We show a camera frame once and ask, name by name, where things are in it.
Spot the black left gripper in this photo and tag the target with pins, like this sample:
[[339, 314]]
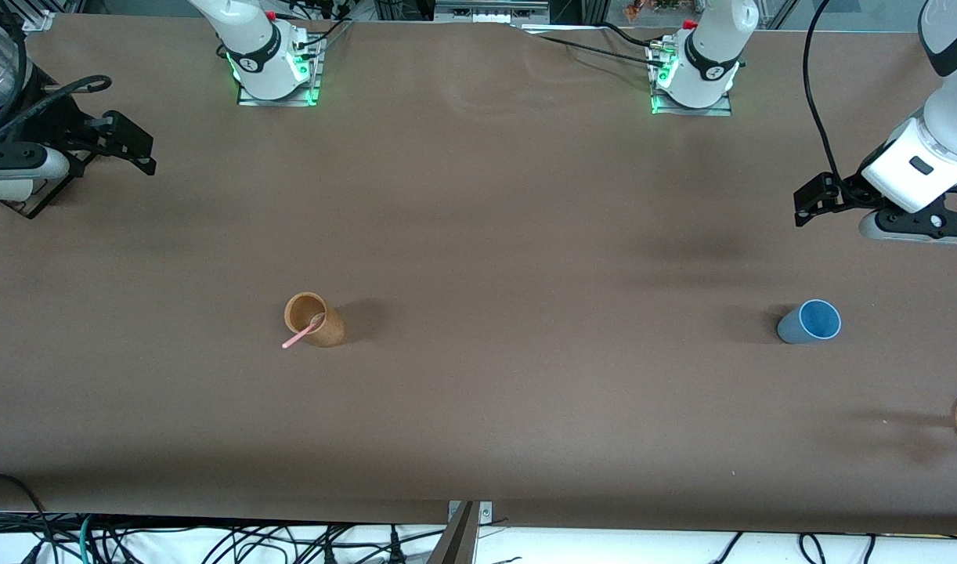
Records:
[[848, 190]]

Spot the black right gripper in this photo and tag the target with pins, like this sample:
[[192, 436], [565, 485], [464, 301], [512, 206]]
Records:
[[65, 129]]

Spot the blue cup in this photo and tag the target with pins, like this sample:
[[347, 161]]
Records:
[[817, 321]]

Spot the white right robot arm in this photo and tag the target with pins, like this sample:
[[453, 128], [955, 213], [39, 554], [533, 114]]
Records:
[[259, 47]]

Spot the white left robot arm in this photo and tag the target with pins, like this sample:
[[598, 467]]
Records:
[[944, 141]]

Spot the brown wooden cup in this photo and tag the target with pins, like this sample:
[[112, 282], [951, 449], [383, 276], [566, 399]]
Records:
[[330, 329]]

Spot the orange background objects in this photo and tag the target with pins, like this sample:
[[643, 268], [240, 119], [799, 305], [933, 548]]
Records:
[[651, 8]]

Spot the grey metal box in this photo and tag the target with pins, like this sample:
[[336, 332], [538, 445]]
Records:
[[490, 11]]

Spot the brown beam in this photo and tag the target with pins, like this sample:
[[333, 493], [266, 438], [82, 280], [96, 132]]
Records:
[[456, 540]]

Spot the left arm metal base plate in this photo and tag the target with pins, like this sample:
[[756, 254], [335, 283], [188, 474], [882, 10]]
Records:
[[725, 110]]

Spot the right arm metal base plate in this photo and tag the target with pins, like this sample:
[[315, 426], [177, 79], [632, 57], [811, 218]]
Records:
[[312, 86]]

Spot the small metal bracket plate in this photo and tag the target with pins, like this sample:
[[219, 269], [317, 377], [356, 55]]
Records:
[[486, 513]]

